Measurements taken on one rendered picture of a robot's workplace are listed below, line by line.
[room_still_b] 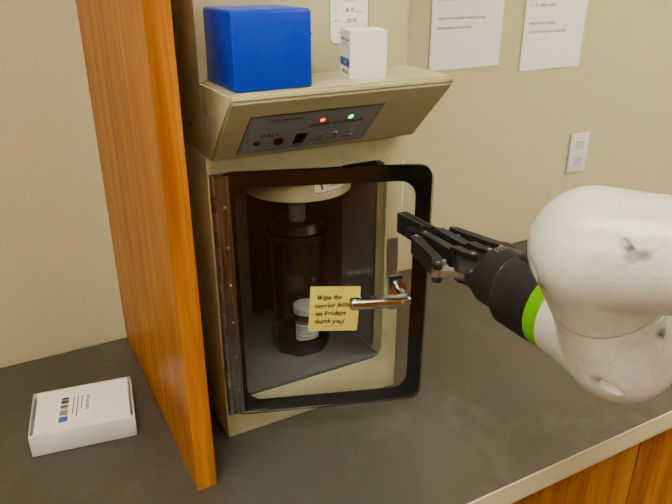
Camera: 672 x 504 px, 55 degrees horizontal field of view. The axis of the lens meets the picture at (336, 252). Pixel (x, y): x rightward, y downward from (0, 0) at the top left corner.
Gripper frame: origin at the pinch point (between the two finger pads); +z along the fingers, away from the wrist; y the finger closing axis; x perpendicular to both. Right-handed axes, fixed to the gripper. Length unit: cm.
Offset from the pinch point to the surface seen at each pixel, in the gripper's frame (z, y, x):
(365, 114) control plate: 5.9, 4.9, -15.5
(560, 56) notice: 57, -84, -12
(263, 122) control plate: 5.3, 19.9, -16.1
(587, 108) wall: 57, -98, 2
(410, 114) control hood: 7.1, -3.3, -14.4
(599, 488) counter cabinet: -13, -34, 52
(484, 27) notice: 57, -58, -21
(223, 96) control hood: 4.4, 25.0, -19.9
